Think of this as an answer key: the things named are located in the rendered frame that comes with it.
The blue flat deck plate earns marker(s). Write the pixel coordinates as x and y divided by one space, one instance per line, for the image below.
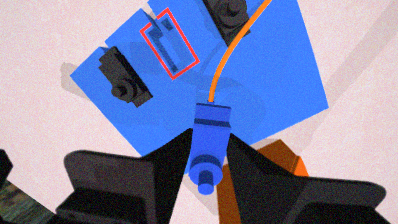
148 81

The blue micro servo with orange cable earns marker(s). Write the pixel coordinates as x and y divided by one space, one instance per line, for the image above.
211 129

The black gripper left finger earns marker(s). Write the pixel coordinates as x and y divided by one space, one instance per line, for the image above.
155 176

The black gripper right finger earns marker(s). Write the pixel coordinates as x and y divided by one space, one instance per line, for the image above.
266 193

